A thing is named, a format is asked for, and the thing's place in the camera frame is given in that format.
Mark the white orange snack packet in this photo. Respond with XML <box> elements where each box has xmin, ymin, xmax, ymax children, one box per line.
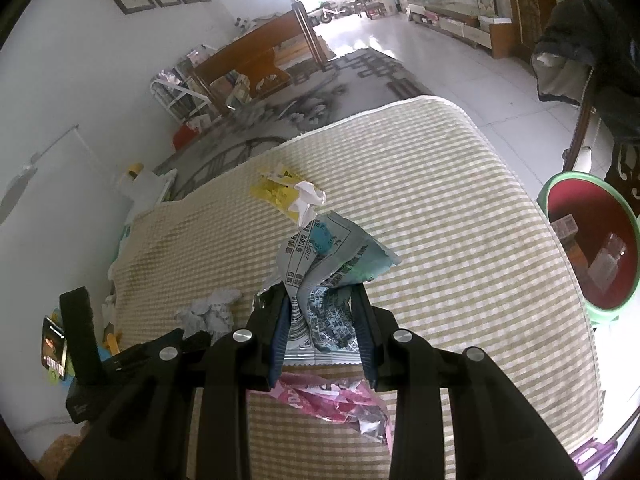
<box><xmin>550</xmin><ymin>215</ymin><xmax>591</xmax><ymax>268</ymax></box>

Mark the red container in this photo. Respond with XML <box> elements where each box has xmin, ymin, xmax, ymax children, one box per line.
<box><xmin>172</xmin><ymin>122</ymin><xmax>201</xmax><ymax>151</ymax></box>

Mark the wooden bench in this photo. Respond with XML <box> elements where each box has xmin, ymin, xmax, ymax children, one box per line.
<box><xmin>190</xmin><ymin>2</ymin><xmax>331</xmax><ymax>111</ymax></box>

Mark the person's left forearm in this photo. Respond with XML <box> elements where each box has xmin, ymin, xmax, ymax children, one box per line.
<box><xmin>40</xmin><ymin>432</ymin><xmax>88</xmax><ymax>471</ymax></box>

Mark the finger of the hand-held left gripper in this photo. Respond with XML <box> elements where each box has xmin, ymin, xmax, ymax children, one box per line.
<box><xmin>102</xmin><ymin>330</ymin><xmax>211</xmax><ymax>381</ymax></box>

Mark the crumpled white tissue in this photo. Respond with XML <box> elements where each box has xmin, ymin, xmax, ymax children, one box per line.
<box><xmin>175</xmin><ymin>290</ymin><xmax>241</xmax><ymax>338</ymax></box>

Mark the crumpled white paper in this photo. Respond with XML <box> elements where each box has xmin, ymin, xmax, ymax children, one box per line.
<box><xmin>290</xmin><ymin>182</ymin><xmax>327</xmax><ymax>228</ymax></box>

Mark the green rimmed red trash bin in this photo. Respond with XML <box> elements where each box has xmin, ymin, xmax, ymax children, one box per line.
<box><xmin>536</xmin><ymin>171</ymin><xmax>640</xmax><ymax>328</ymax></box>

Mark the pink foil wrapper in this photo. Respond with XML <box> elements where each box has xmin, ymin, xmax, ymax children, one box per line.
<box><xmin>272</xmin><ymin>372</ymin><xmax>396</xmax><ymax>446</ymax></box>

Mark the white wire rack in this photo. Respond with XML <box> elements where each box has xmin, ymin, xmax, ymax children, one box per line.
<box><xmin>151</xmin><ymin>67</ymin><xmax>221</xmax><ymax>123</ymax></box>

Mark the blue grey jacket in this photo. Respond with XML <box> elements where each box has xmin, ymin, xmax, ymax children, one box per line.
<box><xmin>530</xmin><ymin>0</ymin><xmax>640</xmax><ymax>141</ymax></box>

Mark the purple plastic stool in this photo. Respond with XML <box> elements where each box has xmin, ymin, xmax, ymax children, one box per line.
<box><xmin>570</xmin><ymin>435</ymin><xmax>626</xmax><ymax>476</ymax></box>

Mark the clear plastic packet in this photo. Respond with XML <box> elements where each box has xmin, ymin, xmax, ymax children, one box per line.
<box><xmin>587</xmin><ymin>232</ymin><xmax>628</xmax><ymax>281</ymax></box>

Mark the yellow wrapper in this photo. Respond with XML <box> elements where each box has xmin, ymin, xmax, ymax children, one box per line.
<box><xmin>250</xmin><ymin>164</ymin><xmax>306</xmax><ymax>221</ymax></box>

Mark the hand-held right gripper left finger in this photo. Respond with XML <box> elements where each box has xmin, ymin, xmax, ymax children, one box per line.
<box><xmin>55</xmin><ymin>282</ymin><xmax>296</xmax><ymax>480</ymax></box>

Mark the grey patterned carpet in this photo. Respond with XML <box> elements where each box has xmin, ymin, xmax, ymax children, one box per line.
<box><xmin>155</xmin><ymin>50</ymin><xmax>433</xmax><ymax>201</ymax></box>

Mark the striped beige tablecloth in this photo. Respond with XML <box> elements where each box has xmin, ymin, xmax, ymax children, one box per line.
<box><xmin>110</xmin><ymin>95</ymin><xmax>603</xmax><ymax>480</ymax></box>

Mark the white bag with yellow cap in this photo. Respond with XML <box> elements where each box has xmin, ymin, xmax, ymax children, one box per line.
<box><xmin>115</xmin><ymin>162</ymin><xmax>178</xmax><ymax>206</ymax></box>

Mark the yellow blue toy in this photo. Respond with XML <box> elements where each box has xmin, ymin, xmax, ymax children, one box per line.
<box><xmin>100</xmin><ymin>327</ymin><xmax>123</xmax><ymax>361</ymax></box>

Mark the teal white snack packet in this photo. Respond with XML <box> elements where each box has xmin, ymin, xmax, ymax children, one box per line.
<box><xmin>255</xmin><ymin>215</ymin><xmax>401</xmax><ymax>363</ymax></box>

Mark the carved wooden chair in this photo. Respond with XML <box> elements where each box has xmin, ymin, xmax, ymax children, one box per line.
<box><xmin>562</xmin><ymin>60</ymin><xmax>640</xmax><ymax>201</ymax></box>

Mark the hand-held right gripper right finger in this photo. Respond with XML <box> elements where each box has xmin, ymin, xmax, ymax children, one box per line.
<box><xmin>350</xmin><ymin>285</ymin><xmax>586</xmax><ymax>480</ymax></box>

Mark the child's white bike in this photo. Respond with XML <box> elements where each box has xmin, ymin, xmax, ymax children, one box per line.
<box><xmin>310</xmin><ymin>2</ymin><xmax>351</xmax><ymax>23</ymax></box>

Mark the low white wooden cabinet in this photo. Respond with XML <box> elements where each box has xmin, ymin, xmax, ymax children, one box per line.
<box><xmin>405</xmin><ymin>0</ymin><xmax>513</xmax><ymax>58</ymax></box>

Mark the smartphone with lit screen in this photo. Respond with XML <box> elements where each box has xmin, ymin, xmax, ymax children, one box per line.
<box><xmin>40</xmin><ymin>316</ymin><xmax>68</xmax><ymax>381</ymax></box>

